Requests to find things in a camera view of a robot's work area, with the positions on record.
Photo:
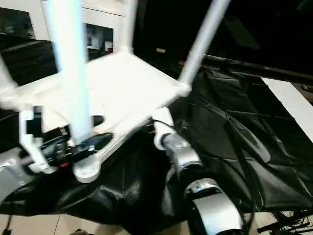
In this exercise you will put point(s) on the small yellow label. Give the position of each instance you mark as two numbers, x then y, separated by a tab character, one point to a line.
160	50

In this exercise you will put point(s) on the black shiny mat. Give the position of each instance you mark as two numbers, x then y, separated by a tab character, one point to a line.
232	122

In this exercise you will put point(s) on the white display cabinet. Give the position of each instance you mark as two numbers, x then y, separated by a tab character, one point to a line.
61	29

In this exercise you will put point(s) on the long black bar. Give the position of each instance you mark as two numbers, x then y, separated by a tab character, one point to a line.
256	66

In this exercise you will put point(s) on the white paper sheet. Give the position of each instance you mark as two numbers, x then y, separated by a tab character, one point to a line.
293	102

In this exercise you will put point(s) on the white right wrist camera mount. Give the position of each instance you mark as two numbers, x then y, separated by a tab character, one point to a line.
162	117

